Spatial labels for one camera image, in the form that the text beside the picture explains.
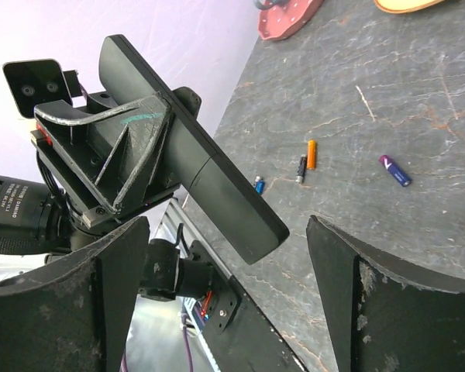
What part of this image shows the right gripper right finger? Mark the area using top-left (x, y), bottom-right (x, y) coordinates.
top-left (306, 216), bottom-right (465, 371)

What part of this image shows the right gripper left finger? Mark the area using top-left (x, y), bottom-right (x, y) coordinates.
top-left (0, 217), bottom-right (149, 371)

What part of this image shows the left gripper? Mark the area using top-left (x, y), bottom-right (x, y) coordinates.
top-left (29, 91), bottom-right (202, 228)

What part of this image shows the black remote control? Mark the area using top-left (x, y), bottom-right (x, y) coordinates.
top-left (98, 35), bottom-right (289, 264)

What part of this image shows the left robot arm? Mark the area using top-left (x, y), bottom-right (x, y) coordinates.
top-left (0, 94), bottom-right (177, 255)

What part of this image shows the purple battery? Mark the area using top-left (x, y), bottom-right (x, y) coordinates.
top-left (379, 154), bottom-right (412, 187)

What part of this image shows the blue battery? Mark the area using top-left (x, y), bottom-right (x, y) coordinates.
top-left (254, 176), bottom-right (265, 195)

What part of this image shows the black battery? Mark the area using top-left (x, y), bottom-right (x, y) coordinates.
top-left (295, 155), bottom-right (307, 184)

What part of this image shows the orange battery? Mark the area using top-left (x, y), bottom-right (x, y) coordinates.
top-left (306, 139), bottom-right (317, 170)

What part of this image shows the grey small cup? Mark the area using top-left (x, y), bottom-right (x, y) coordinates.
top-left (253, 0), bottom-right (286, 11)

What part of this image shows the pink dotted plate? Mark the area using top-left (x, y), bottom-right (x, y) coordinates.
top-left (257, 0), bottom-right (324, 41)

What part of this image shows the yellow bird plate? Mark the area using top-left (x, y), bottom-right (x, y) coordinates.
top-left (374, 0), bottom-right (444, 14)

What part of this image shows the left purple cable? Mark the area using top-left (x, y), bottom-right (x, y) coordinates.
top-left (118, 313), bottom-right (198, 372)

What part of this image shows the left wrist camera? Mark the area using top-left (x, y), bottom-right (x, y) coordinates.
top-left (2, 59), bottom-right (83, 119)

